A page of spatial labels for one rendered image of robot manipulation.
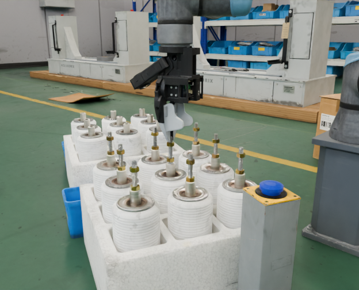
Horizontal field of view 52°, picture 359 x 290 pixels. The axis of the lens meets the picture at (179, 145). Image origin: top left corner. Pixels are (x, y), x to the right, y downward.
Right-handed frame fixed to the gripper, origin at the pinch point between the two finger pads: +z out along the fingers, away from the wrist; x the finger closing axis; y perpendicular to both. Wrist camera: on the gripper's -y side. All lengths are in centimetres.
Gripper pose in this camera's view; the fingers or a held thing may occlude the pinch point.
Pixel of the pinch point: (168, 134)
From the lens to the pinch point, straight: 84.9
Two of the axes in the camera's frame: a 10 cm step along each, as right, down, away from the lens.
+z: 0.0, 9.6, 2.9
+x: 5.1, -2.5, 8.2
